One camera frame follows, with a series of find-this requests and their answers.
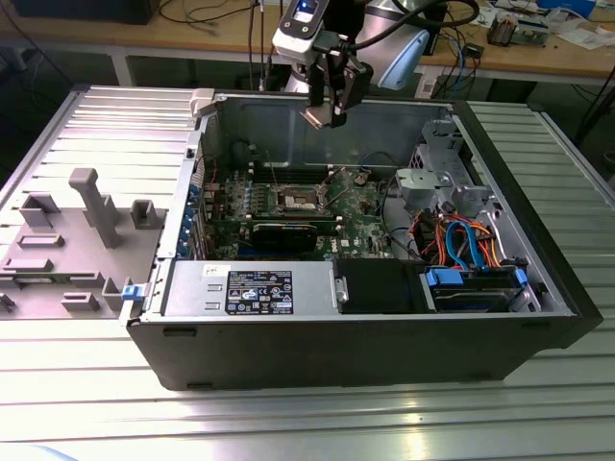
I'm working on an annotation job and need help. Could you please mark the black drive bay shroud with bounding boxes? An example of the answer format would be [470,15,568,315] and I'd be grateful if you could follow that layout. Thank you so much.
[335,258,424,316]

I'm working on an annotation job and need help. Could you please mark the wooden desk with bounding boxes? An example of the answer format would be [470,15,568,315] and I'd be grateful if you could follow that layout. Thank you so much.
[0,0,615,81]

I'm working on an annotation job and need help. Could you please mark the grey parts rack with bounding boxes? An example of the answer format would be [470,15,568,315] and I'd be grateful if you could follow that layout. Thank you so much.
[0,167,169,321]

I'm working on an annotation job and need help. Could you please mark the brown transformer device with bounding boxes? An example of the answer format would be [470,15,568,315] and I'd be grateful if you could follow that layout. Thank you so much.
[487,12,519,47]

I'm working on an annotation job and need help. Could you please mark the hard disk in blue carrier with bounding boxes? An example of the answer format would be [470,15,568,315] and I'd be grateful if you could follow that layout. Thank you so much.
[420,266,529,313]

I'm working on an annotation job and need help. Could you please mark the metal drive cage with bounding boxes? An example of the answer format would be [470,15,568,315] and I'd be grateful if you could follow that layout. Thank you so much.
[396,117,501,217]

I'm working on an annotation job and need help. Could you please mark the orange wire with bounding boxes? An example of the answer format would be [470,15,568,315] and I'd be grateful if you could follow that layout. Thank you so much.
[468,219,505,266]

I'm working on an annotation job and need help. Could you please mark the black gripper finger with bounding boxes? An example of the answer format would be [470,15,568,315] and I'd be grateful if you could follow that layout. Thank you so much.
[308,56,329,111]
[329,51,375,130]

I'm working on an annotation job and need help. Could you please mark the black PC case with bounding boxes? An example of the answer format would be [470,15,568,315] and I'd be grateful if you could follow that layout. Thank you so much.
[125,88,604,393]

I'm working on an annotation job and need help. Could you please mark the green motherboard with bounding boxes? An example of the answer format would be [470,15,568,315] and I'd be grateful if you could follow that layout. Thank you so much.
[199,165,409,263]

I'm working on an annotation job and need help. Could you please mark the blue box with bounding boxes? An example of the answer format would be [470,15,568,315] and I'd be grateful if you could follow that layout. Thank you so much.
[536,0,597,15]

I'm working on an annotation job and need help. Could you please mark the white paper sheets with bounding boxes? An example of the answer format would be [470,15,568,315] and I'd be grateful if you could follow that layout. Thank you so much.
[556,27,615,49]

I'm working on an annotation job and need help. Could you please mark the black graphics card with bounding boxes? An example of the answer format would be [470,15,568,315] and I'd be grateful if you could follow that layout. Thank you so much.
[252,221,318,254]

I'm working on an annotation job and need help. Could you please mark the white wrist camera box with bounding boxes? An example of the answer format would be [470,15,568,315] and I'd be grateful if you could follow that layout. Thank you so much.
[272,0,331,63]

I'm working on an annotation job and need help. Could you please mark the silver CPU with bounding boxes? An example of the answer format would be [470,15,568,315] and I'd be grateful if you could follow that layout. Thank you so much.
[299,104,333,130]

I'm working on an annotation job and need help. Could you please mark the black flat device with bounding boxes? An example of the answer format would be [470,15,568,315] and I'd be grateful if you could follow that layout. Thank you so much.
[10,0,156,25]

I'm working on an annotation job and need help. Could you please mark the blue wire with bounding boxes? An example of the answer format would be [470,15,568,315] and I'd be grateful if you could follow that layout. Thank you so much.
[444,219,470,266]
[460,221,487,270]

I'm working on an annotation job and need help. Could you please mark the green circuit board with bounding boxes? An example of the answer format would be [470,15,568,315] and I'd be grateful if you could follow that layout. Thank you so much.
[516,16,549,47]

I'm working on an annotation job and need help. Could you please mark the grey power supply unit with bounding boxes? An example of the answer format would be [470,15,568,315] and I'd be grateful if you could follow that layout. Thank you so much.
[162,260,337,321]

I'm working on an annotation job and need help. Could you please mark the tall black box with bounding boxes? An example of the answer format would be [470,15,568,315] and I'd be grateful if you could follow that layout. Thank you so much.
[425,0,449,55]

